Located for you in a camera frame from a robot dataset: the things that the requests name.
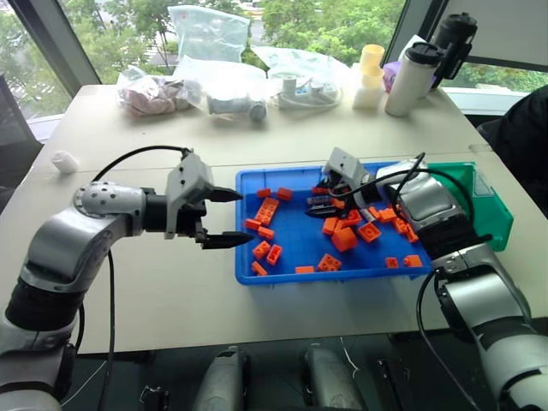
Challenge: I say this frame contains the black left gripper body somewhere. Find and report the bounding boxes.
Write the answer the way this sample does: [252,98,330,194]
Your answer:
[176,200,211,250]

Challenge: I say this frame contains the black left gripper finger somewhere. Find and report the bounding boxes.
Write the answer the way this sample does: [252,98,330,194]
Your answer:
[207,187,245,204]
[201,231,257,251]

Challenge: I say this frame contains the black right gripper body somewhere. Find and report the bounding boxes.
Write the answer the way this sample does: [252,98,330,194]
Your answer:
[319,170,360,203]

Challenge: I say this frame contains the blue plastic bin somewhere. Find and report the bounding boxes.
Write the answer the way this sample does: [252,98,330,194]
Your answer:
[234,161,435,286]

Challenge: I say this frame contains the green plastic bin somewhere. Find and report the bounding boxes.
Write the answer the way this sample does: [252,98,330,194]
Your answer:
[421,161,515,253]

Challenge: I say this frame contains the large orange toy brick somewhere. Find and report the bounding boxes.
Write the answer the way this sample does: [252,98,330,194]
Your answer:
[331,226,359,253]

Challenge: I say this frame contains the long orange toy brick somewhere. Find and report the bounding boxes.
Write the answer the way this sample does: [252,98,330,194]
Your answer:
[254,197,280,227]

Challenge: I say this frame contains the orange four-stud toy brick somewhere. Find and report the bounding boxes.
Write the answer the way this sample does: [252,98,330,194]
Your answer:
[316,253,343,273]

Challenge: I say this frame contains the white foam block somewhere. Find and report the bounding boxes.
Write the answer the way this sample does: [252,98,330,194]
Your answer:
[352,82,384,110]

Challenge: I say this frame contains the plastic bag with grey device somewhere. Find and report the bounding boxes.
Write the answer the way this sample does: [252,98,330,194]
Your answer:
[172,54,269,126]

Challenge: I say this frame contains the plastic bag with power strip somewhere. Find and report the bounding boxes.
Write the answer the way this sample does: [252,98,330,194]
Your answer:
[251,45,344,111]

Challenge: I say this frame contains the cream yellow plastic cup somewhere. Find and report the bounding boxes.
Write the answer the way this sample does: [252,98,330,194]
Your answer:
[358,67,386,92]
[359,43,386,76]

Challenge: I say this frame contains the plastic bag with pink items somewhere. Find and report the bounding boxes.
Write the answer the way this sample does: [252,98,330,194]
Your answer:
[116,65,194,119]

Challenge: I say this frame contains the purple box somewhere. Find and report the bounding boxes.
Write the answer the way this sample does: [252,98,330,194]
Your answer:
[381,60,402,93]

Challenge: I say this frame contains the white travel mug black lid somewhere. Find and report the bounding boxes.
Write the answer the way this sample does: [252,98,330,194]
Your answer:
[384,41,446,118]

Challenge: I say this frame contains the small white plastic cup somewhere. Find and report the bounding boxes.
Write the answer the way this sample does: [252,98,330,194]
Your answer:
[51,150,80,174]

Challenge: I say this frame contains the grey rounded shape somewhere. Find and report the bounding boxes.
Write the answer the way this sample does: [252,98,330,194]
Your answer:
[301,342,366,411]
[192,345,253,411]

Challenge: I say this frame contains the tall clear plastic bag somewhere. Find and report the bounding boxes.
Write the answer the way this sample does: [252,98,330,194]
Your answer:
[166,4,252,66]

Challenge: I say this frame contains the black travel tumbler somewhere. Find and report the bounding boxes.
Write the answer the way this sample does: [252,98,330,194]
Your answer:
[429,12,479,90]

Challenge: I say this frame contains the black seat back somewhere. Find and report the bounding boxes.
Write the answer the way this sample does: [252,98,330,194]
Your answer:
[476,84,548,207]

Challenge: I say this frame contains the black office chair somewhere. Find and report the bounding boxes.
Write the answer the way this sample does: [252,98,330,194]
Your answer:
[0,74,45,215]

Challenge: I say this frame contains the white window blind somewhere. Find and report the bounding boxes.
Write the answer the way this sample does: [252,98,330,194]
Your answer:
[444,0,548,73]

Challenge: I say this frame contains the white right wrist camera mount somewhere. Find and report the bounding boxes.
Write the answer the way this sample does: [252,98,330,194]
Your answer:
[321,146,372,194]

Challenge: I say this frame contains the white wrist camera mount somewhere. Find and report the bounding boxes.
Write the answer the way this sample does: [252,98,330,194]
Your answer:
[321,146,372,194]
[164,152,216,241]

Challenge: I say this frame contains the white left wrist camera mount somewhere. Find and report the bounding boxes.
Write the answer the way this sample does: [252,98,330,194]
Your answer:
[164,152,216,241]

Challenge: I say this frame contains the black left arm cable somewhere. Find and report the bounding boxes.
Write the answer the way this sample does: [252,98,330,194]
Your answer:
[74,145,194,411]

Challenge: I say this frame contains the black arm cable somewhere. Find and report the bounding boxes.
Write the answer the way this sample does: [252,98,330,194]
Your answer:
[342,151,494,411]
[74,145,194,411]

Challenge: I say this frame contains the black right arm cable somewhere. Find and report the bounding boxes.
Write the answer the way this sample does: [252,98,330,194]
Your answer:
[342,151,494,411]

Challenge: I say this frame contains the thin white wire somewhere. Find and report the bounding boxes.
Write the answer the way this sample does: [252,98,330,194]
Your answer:
[339,337,359,370]

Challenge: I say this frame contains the black metal bracket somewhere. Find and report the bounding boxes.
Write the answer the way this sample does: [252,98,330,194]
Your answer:
[138,384,170,411]
[376,356,404,411]

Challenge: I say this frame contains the dark window frame post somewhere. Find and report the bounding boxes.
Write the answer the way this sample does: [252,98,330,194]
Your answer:
[7,0,103,92]
[382,0,450,66]

